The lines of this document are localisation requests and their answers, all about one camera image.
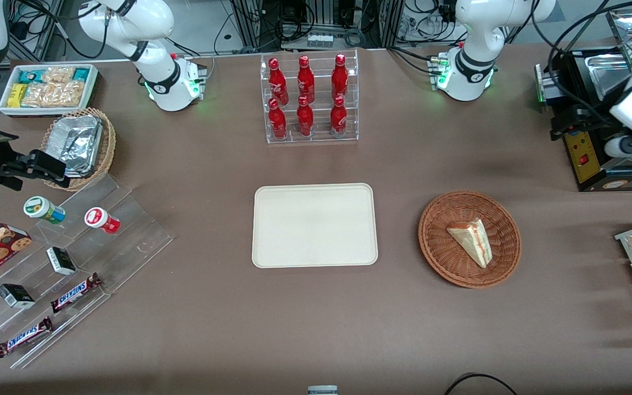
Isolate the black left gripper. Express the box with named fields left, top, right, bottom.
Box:
left=550, top=106, right=625, bottom=142

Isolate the triangle sandwich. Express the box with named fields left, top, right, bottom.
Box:
left=446, top=217, right=494, bottom=269

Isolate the wicker basket with foil trays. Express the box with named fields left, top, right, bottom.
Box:
left=41, top=108, right=117, bottom=191

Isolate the round brown wicker basket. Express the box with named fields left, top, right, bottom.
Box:
left=417, top=190, right=522, bottom=290

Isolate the cream rectangular tray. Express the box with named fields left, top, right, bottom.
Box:
left=251, top=183, right=379, bottom=269

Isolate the green lid cup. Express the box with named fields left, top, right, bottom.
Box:
left=23, top=196, right=66, bottom=225

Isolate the black grill machine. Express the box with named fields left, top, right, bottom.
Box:
left=534, top=47, right=632, bottom=193

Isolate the red lid cup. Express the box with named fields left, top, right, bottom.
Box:
left=84, top=207, right=121, bottom=235

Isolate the large clear cracker bag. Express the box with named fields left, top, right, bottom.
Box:
left=22, top=81, right=86, bottom=108

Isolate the yellow snack packet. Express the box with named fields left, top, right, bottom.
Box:
left=8, top=83, right=29, bottom=108

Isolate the small black box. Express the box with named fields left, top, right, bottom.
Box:
left=46, top=246, right=77, bottom=277
left=0, top=283, right=36, bottom=309

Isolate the white snack bin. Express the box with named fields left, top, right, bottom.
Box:
left=0, top=64, right=99, bottom=117

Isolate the small clear cracker bag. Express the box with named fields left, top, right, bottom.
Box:
left=42, top=66, right=76, bottom=84

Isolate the clear acrylic stepped display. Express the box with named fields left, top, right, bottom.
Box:
left=0, top=174, right=174, bottom=370

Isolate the snickers bar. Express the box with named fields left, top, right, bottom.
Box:
left=0, top=316, right=54, bottom=359
left=49, top=272, right=103, bottom=314

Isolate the red cola bottle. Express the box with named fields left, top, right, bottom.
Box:
left=330, top=94, right=348, bottom=136
left=296, top=55, right=316, bottom=104
left=268, top=98, right=288, bottom=140
left=296, top=95, right=315, bottom=137
left=268, top=57, right=290, bottom=106
left=331, top=53, right=349, bottom=101

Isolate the clear acrylic bottle rack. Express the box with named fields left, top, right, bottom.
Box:
left=259, top=49, right=360, bottom=145

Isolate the black cable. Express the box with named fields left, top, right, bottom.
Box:
left=443, top=373, right=520, bottom=395

